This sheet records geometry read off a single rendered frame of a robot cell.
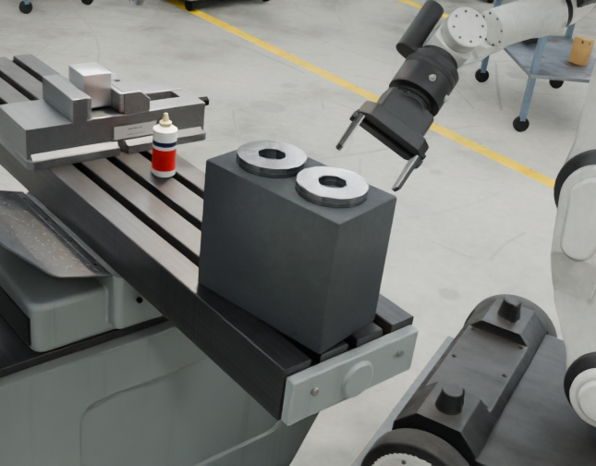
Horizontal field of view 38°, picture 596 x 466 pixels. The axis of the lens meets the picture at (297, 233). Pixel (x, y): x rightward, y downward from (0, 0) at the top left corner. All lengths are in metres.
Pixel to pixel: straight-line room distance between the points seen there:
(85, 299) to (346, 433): 1.16
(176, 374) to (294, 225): 0.61
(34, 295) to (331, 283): 0.53
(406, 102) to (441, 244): 2.04
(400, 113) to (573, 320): 0.47
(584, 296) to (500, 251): 1.91
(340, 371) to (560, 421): 0.64
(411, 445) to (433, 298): 1.57
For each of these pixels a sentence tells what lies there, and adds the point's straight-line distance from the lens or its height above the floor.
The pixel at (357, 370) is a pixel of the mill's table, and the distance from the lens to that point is 1.13.
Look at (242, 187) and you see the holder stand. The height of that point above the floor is 1.08.
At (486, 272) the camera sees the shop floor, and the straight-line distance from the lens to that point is 3.23.
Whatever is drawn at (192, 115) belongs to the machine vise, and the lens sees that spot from 1.64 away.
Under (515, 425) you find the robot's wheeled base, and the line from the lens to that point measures 1.62.
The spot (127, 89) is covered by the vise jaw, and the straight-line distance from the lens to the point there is 1.57.
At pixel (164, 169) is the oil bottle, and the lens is 1.49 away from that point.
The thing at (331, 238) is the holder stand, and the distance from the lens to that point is 1.01.
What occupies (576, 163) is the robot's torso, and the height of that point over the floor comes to 1.06.
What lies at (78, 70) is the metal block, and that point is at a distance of 1.56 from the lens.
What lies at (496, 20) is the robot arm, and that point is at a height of 1.22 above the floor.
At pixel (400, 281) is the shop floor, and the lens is 3.06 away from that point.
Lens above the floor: 1.55
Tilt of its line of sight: 28 degrees down
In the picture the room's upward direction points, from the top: 7 degrees clockwise
